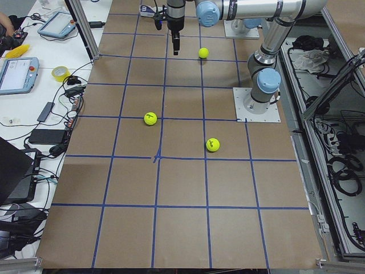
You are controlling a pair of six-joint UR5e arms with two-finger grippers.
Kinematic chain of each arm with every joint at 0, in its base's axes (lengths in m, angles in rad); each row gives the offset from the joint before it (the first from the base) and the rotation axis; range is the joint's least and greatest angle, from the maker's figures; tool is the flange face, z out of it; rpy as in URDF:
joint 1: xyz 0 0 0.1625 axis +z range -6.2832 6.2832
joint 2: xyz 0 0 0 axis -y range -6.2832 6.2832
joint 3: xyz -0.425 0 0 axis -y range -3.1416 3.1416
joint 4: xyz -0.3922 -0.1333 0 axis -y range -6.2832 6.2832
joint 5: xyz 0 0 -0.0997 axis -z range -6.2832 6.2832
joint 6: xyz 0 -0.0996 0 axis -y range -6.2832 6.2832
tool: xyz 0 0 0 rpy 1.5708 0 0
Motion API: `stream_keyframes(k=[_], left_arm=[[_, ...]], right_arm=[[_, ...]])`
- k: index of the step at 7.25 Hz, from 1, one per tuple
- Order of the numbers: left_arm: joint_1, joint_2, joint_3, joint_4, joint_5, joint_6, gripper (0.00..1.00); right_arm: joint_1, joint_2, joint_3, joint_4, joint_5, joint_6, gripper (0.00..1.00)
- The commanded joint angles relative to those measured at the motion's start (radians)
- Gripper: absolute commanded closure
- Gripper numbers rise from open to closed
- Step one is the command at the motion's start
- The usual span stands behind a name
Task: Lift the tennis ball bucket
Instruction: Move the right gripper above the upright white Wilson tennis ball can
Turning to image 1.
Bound coiled black cables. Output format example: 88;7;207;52
326;155;364;198

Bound white blue box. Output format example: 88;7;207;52
139;5;160;18

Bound tennis ball centre right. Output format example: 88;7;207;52
205;138;220;152

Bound blue teach pendant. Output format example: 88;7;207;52
37;11;75;39
1;57;39;95

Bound aluminium diagonal frame bar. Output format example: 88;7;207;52
302;51;364;120

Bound grey usb hub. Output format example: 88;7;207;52
37;102;55;122

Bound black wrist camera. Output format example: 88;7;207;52
153;10;164;30

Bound black laptop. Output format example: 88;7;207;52
1;139;41;205

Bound tennis ball centre left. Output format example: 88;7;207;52
144;112;157;126

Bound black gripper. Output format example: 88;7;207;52
166;5;185;55

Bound aluminium frame post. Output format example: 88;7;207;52
65;0;100;61

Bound black power adapter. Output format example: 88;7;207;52
29;129;66;145

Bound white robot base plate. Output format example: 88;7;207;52
233;87;281;123

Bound tennis ball far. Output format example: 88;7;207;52
198;47;209;59

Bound blue teach pendant near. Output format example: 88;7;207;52
1;57;39;95

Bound blue teach pendant far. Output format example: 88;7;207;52
37;11;75;39

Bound yellow tape roll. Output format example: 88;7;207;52
51;66;71;82

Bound yellow brush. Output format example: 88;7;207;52
5;44;30;58

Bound tennis ball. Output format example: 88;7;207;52
205;138;220;152
144;112;157;126
198;47;209;59

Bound white crumpled cloth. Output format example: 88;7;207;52
293;49;329;74

